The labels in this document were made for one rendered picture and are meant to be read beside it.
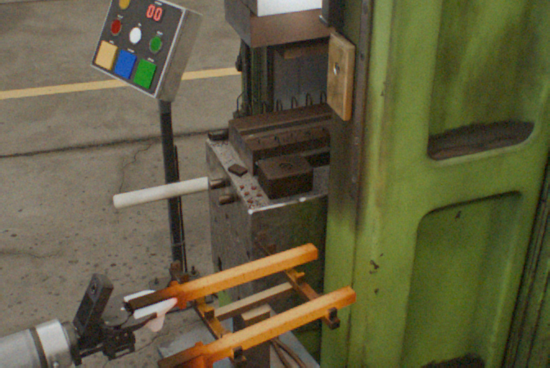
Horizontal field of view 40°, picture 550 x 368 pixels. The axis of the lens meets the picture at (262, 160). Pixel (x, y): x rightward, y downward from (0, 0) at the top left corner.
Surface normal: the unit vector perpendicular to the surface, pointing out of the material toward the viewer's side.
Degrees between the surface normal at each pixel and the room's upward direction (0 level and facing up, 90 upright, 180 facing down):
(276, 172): 0
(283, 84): 90
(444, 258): 90
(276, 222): 90
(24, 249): 0
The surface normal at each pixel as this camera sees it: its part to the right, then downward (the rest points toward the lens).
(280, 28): 0.34, 0.49
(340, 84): -0.94, 0.18
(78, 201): -0.01, -0.85
